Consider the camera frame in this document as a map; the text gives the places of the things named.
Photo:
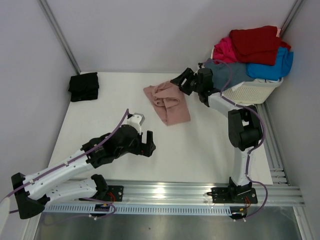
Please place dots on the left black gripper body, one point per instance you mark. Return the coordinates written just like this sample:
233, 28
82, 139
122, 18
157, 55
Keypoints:
135, 148

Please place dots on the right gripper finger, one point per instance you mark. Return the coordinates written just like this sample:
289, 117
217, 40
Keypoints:
188, 87
178, 81

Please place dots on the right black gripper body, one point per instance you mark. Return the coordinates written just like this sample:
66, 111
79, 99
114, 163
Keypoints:
199, 87

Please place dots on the pink t shirt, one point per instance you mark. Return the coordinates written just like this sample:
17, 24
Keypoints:
168, 102

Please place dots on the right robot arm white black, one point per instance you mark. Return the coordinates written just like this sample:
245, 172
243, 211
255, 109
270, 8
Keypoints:
245, 132

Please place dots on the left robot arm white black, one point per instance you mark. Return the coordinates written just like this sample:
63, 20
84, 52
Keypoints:
35, 192

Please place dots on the grey blue t shirt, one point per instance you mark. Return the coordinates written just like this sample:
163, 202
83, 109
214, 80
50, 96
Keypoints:
226, 76

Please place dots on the magenta t shirt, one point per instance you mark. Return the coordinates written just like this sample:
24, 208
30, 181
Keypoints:
223, 51

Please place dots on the white laundry basket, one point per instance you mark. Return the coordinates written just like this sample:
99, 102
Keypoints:
250, 92

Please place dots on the white t shirt in basket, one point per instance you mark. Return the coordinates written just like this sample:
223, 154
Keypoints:
260, 80

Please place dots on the folded black t shirt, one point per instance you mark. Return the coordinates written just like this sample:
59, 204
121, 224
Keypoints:
84, 87

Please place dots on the dark red t shirt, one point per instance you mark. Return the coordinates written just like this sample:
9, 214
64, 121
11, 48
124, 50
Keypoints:
257, 45

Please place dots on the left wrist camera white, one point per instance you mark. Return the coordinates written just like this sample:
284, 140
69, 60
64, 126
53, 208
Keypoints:
136, 120

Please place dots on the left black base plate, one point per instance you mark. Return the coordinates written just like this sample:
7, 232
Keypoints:
113, 193

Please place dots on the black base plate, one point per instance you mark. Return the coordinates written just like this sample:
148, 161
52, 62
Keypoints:
113, 193
221, 195

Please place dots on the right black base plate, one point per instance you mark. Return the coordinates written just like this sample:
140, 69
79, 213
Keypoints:
221, 195

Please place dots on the white slotted cable duct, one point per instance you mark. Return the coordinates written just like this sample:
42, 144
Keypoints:
139, 209

